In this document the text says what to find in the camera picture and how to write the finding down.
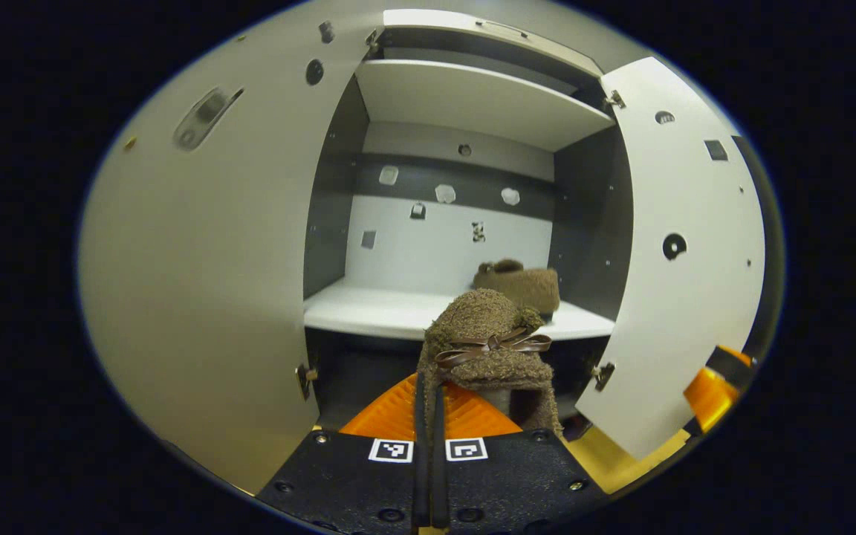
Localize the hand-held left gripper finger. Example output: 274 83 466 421
432 379 611 535
256 372 432 535

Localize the white cabinet door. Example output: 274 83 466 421
575 57 767 461
77 0 388 497

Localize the brown fuzzy shoe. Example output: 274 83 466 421
417 288 564 439
471 259 561 322

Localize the white cabinet shelf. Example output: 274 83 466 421
354 59 616 153
303 279 616 343

